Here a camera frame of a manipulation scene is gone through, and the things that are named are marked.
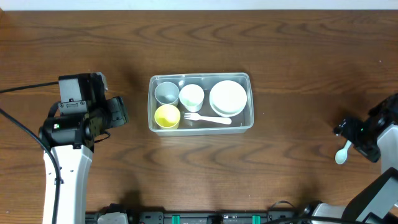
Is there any mint green plastic spoon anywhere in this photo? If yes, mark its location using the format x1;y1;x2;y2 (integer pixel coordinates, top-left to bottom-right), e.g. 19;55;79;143
335;140;352;165

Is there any yellow plastic cup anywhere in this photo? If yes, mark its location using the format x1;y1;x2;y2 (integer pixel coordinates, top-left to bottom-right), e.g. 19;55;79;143
154;105;181;129

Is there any grey plastic cup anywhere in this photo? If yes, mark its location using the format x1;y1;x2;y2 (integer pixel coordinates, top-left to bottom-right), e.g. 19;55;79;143
154;82;180;106

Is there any white plastic cup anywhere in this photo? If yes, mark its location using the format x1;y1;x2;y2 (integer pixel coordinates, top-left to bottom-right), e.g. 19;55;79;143
179;84;205;112

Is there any pink plastic fork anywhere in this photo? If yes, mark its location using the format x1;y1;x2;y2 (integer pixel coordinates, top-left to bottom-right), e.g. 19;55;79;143
183;113;232;125

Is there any grey blue plastic bowl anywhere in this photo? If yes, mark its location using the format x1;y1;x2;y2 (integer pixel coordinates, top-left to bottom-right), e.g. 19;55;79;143
213;108;243;118

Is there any white plastic bowl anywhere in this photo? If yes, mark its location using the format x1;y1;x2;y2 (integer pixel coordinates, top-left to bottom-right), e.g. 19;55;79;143
209;80;248;112

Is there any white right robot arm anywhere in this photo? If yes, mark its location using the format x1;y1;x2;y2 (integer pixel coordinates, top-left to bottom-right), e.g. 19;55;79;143
308;106;397;223

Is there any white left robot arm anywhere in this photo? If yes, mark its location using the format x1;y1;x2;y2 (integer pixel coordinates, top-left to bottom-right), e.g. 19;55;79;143
39;96;129;223

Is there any clear plastic container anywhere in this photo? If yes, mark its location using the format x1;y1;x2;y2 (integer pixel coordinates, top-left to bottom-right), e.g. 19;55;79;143
147;72;255;137

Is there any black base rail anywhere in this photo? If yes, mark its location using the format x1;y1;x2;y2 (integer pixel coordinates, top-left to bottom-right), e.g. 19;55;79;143
85;200;319;224

